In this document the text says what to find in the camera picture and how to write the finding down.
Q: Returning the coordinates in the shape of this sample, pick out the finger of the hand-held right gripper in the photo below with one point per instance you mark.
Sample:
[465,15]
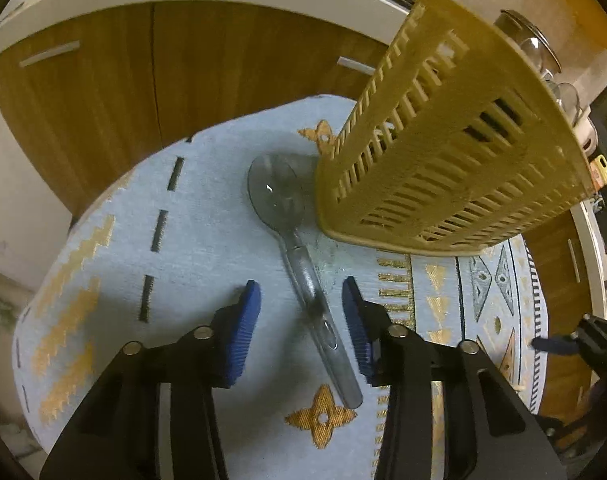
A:
[553,344]
[558,427]

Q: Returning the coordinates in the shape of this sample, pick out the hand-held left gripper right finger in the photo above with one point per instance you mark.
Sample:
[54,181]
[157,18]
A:
[356,330]

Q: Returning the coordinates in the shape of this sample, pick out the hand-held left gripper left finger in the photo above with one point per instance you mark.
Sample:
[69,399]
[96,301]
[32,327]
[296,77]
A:
[243,330]

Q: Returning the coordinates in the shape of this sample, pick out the clear grey plastic spoon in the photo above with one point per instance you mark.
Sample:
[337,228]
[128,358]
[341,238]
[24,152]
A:
[276,195]

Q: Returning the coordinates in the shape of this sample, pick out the yellow plastic utensil basket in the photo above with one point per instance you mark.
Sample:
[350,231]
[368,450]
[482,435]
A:
[458,160]

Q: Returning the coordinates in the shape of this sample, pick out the blue patterned tablecloth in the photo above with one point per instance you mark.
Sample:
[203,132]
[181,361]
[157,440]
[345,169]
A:
[208,240]

